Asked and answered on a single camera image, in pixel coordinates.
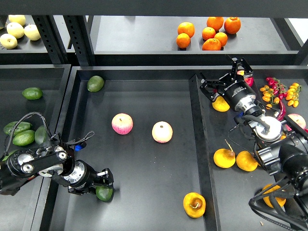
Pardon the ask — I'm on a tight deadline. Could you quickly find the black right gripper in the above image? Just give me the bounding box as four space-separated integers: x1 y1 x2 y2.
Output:
199 55 257 111

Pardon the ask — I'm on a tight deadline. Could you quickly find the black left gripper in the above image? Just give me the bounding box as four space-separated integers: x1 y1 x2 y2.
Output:
64 160 114 195

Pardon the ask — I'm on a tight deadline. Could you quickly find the dark green avocado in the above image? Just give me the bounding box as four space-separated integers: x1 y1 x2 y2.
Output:
95 185 113 202

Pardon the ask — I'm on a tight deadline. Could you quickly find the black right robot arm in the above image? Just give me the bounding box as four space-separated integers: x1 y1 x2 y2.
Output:
199 58 308 231

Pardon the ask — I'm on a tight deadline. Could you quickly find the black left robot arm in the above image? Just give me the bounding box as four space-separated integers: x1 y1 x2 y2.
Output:
0 112 114 195

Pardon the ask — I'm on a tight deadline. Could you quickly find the green avocado left tray right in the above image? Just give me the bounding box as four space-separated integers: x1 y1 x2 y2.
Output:
34 125 48 145

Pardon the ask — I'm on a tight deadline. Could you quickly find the green avocado tray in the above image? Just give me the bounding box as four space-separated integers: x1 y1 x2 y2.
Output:
13 130 35 146
3 121 32 136
34 125 48 145
2 150 17 161

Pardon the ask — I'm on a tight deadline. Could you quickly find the yellow pear with stem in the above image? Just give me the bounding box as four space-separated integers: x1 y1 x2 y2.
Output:
213 140 236 168

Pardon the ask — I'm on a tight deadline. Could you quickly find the green avocado left tray middle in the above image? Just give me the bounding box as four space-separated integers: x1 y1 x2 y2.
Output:
13 130 35 146

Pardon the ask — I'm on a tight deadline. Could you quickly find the green avocado left tray lower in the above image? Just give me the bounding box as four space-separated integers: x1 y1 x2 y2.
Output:
2 150 17 161

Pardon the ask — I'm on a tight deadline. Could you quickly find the green avocado left tray top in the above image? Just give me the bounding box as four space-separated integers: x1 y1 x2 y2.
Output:
3 121 32 136

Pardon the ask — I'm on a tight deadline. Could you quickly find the green avocado in middle tray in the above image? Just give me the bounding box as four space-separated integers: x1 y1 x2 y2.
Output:
87 76 104 92

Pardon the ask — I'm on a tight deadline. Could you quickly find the green avocado upper left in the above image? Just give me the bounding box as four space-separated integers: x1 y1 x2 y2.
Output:
22 87 43 100

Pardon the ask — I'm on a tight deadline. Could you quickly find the pale yellow pear right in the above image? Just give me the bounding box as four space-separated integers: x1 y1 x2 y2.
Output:
24 24 41 41

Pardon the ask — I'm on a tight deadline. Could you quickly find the bright red apple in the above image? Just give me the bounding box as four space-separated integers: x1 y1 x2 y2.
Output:
237 70 254 87

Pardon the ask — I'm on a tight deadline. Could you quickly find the orange fruit front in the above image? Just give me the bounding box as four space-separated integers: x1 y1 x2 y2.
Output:
202 38 221 51

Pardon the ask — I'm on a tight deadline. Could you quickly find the orange fruit right small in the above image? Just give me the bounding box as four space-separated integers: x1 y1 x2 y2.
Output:
214 32 228 47

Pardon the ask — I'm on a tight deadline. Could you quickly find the orange fruit centre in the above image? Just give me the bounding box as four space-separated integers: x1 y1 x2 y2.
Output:
202 27 216 41

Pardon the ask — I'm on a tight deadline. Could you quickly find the orange cherry tomato bunch left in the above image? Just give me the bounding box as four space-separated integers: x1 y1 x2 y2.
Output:
259 85 280 109

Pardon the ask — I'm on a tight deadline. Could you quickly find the orange cherry tomato bunch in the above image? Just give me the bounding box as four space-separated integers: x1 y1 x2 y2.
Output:
259 85 280 109
285 82 302 108

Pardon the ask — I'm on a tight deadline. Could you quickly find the orange fruit top right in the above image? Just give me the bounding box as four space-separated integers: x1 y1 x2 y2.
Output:
224 17 241 35

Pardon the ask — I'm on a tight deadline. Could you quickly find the red cherry tomato bunch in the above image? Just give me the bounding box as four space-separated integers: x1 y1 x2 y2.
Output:
266 77 287 99

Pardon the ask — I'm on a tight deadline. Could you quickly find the orange fruit lower left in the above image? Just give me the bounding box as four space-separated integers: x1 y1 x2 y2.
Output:
176 33 191 49

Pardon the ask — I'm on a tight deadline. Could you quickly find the pink red apple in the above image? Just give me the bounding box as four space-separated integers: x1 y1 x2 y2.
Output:
112 113 133 135

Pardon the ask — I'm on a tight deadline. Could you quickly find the red chili pepper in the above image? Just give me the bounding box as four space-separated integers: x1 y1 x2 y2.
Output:
277 99 286 121

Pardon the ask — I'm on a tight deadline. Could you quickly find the orange cherry tomato bunch right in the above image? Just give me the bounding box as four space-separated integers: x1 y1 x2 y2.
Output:
285 82 302 108

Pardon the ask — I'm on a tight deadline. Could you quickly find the black middle tray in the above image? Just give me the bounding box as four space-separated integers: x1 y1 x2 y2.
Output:
47 67 205 231

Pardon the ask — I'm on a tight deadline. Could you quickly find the black tray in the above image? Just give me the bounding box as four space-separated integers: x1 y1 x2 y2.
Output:
0 64 71 231
189 65 308 231
47 67 205 231

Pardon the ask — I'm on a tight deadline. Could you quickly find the pink apple far right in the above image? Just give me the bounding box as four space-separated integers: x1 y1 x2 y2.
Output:
288 113 306 129

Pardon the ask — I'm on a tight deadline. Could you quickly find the pale pink apple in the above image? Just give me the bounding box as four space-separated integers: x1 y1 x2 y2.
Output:
152 121 173 143

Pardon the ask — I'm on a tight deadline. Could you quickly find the black right tray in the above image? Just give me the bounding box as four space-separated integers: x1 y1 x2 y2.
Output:
189 65 308 231

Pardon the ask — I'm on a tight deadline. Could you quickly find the black left tray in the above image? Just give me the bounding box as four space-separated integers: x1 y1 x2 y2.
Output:
0 64 71 231

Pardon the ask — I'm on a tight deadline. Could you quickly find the black upper shelf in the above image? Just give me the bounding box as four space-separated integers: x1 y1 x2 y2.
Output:
0 0 308 65

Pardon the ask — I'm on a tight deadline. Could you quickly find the black perforated shelf post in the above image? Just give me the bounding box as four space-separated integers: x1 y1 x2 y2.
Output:
63 15 96 66
32 15 69 64

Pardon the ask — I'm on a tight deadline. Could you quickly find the black perforated shelf post left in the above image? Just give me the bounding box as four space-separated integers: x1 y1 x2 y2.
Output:
32 15 69 64

